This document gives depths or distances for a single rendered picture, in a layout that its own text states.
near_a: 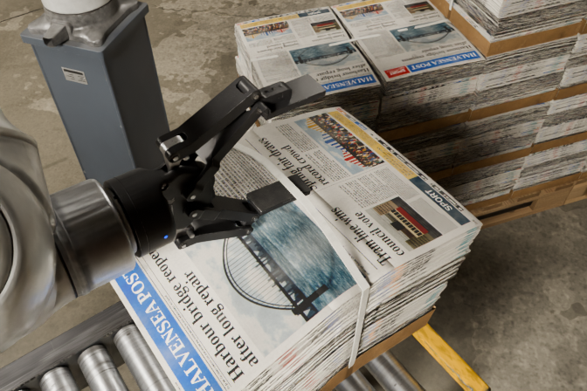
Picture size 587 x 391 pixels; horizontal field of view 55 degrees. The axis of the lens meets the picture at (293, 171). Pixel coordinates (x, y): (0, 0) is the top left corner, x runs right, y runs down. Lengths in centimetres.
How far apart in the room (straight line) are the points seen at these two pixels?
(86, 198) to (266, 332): 23
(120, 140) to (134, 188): 97
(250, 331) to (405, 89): 99
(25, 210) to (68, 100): 117
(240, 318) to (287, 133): 28
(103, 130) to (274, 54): 47
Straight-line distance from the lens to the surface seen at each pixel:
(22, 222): 29
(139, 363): 101
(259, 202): 62
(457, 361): 99
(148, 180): 50
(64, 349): 106
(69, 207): 48
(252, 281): 62
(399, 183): 75
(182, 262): 66
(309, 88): 54
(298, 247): 64
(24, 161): 34
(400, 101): 151
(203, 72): 283
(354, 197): 70
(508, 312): 206
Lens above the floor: 170
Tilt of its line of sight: 47 degrees down
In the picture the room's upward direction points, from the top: straight up
